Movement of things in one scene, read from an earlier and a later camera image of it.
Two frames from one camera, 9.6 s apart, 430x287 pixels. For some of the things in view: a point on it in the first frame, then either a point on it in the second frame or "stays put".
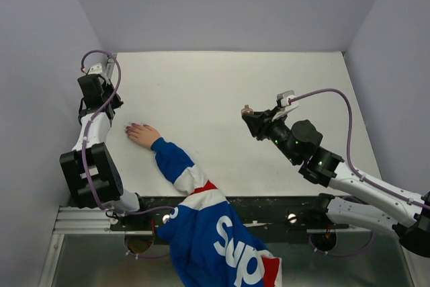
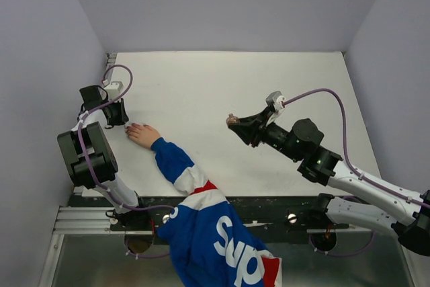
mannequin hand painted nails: x=142 y=133 stays put
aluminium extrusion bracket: x=87 y=220 stays put
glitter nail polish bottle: x=246 y=110 → x=232 y=119
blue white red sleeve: x=208 y=244 stays put
